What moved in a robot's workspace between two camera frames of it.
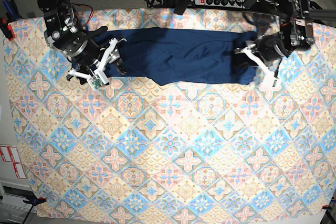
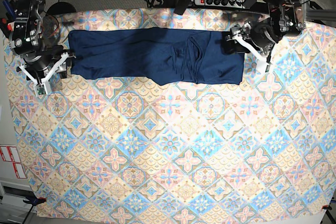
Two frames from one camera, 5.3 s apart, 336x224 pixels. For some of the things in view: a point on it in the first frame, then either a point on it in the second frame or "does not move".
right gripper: [271, 49] → [262, 35]
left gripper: [93, 56] → [49, 59]
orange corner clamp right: [326, 207] does not move
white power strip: [219, 2] does not move
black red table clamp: [11, 15] does not move
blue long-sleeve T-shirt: [164, 56] does not move
